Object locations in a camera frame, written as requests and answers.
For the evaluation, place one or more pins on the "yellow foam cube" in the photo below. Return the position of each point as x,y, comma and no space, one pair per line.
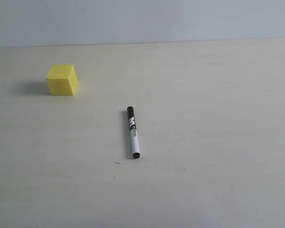
62,80

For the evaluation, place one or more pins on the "black and white marker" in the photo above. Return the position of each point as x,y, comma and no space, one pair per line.
133,133

